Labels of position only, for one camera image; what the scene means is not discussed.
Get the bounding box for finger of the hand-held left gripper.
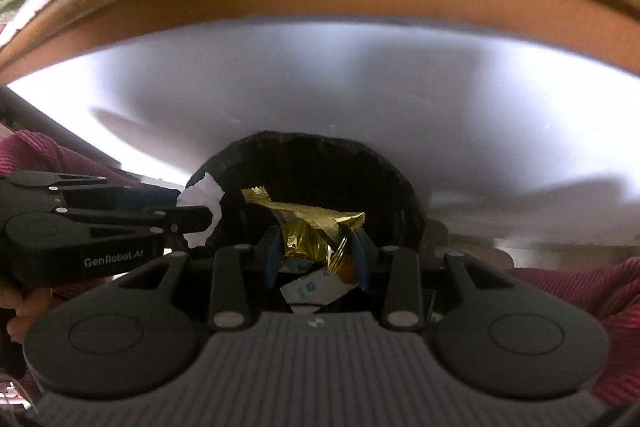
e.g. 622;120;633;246
2;170;182;210
52;205;215;249

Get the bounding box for person's magenta pants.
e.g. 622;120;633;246
0;130;640;410

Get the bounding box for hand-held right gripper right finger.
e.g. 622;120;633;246
350;229;516;332

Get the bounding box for gold foil snack wrapper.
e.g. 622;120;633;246
241;186;367;273

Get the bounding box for black trash bin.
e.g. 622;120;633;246
182;132;429;323

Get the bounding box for orange snack wrapper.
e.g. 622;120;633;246
332;254;360;285

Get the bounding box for white and blue packet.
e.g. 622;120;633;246
278;268;353;308

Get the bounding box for white tissue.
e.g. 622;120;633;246
176;174;224;249

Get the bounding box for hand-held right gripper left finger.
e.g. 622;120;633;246
119;226;282;332

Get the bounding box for person's left hand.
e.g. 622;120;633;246
0;286;53;344

